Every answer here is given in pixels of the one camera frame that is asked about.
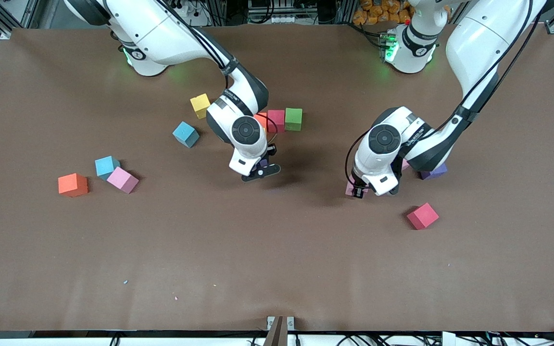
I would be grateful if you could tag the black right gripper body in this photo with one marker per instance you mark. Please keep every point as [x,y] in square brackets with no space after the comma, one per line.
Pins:
[270,151]

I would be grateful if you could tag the purple foam cube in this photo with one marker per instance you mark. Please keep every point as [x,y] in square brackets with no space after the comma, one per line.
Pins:
[262,163]
[438,171]

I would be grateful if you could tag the red foam cube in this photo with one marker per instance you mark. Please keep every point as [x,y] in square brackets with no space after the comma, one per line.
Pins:
[276,120]
[422,216]

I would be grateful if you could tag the orange foam cube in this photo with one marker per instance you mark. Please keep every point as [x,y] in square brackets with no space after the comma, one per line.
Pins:
[260,119]
[72,185]

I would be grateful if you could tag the green foam cube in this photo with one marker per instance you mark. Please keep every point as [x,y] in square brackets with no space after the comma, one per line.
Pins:
[294,118]

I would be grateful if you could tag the teal foam cube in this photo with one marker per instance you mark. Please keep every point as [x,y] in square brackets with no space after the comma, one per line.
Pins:
[185,134]
[106,166]

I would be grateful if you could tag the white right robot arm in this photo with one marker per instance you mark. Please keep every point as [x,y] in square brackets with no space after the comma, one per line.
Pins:
[161,29]

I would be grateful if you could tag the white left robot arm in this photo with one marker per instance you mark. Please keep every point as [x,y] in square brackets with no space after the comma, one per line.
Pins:
[474,38]

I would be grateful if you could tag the yellow foam cube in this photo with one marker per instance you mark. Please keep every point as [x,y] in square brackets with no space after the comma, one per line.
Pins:
[200,105]

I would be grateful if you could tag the brown table mat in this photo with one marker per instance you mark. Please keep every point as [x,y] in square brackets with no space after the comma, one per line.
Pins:
[277,250]

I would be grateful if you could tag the white power strip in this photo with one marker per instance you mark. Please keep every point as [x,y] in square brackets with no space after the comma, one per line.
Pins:
[282,19]
[186,8]

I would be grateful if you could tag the pile of orange objects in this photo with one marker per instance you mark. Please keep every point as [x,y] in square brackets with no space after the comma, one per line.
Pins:
[378,12]

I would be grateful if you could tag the metal mount bracket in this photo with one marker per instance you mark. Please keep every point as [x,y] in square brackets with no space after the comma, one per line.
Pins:
[277,331]

